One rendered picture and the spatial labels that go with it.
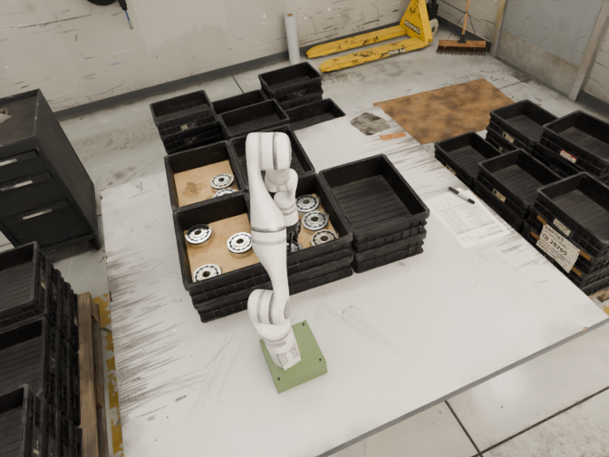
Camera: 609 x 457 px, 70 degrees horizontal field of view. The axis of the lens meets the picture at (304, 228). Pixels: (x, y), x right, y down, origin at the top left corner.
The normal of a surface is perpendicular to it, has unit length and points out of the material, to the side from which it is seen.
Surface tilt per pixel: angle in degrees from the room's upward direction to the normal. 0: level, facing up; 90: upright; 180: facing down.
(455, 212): 0
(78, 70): 90
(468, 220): 0
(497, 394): 0
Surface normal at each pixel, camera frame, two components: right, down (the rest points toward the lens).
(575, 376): -0.09, -0.70
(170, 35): 0.37, 0.63
